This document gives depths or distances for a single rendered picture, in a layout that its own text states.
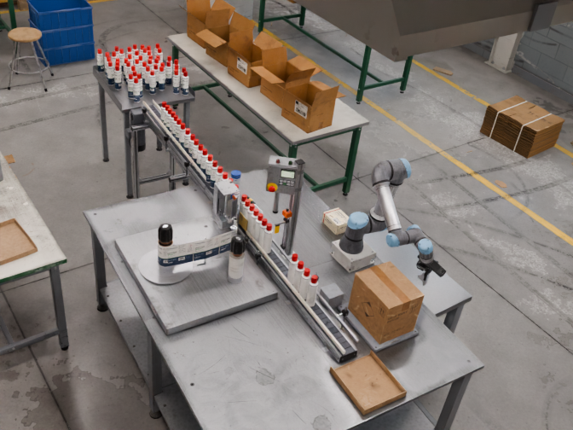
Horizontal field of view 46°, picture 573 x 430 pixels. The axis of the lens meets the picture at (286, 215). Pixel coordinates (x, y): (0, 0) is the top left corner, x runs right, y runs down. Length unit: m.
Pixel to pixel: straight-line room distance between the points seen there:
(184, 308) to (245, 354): 0.42
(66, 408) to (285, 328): 1.49
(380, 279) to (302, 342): 0.54
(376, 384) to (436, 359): 0.40
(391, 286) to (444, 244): 2.32
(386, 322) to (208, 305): 0.96
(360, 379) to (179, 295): 1.07
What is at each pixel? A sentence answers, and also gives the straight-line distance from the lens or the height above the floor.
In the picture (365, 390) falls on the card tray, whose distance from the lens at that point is 3.53.
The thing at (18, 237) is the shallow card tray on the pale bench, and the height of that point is 0.80.
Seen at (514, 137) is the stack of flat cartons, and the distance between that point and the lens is 7.57.
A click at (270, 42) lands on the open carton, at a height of 1.09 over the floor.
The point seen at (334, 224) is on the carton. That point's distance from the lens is 4.37.
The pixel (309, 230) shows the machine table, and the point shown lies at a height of 0.83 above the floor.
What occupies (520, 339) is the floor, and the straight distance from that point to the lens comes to 5.33.
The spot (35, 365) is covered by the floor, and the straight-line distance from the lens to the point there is 4.72.
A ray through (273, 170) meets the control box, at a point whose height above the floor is 1.44.
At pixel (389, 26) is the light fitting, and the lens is 0.46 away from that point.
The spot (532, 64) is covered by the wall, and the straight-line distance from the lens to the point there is 9.31.
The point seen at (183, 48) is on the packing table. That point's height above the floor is 0.78.
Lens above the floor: 3.52
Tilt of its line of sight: 37 degrees down
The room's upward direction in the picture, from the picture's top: 7 degrees clockwise
